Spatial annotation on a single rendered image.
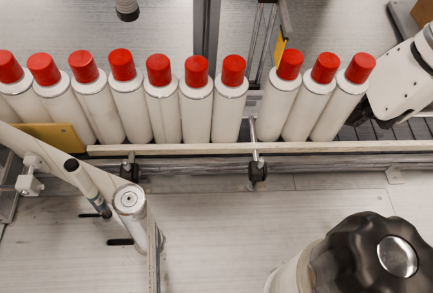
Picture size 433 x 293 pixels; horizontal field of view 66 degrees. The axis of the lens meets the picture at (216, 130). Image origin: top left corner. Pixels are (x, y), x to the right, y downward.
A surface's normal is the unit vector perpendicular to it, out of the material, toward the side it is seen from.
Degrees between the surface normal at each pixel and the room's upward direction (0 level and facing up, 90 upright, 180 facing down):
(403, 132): 0
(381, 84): 68
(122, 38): 0
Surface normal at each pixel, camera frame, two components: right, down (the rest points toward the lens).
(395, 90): -0.91, -0.11
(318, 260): -0.86, 0.40
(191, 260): 0.05, -0.53
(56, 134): 0.04, 0.85
